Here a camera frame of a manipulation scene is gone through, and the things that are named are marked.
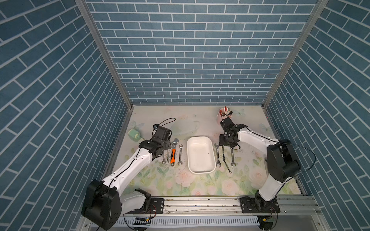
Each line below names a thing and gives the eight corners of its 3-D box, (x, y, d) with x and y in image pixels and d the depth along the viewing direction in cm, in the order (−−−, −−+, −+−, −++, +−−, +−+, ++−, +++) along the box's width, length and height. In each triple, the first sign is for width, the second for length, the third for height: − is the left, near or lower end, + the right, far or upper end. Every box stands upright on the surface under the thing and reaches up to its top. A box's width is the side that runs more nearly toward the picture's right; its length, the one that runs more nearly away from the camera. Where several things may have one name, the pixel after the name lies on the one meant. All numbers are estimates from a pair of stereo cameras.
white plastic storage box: (186, 175, 86) (186, 171, 81) (187, 140, 102) (187, 135, 97) (215, 175, 86) (216, 172, 81) (211, 141, 102) (212, 136, 97)
